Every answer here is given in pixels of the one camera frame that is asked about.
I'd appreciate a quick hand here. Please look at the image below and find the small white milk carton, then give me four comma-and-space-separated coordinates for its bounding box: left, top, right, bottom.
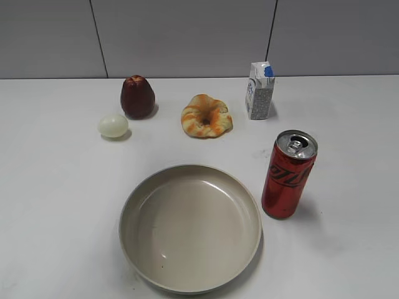
245, 61, 276, 120

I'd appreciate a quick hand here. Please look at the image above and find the orange striped croissant bread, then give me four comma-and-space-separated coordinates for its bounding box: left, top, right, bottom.
181, 94, 233, 138

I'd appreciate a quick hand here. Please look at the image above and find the red cola can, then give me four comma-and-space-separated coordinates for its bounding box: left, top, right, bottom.
261, 130, 318, 219

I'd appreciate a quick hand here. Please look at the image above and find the white egg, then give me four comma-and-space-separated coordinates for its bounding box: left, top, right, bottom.
97, 114, 128, 138

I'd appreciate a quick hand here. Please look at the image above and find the dark red wax apple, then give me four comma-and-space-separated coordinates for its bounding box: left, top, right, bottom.
120, 75, 155, 119

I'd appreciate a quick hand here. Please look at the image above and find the beige round plate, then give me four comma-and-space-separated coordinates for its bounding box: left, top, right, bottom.
118, 164, 262, 295

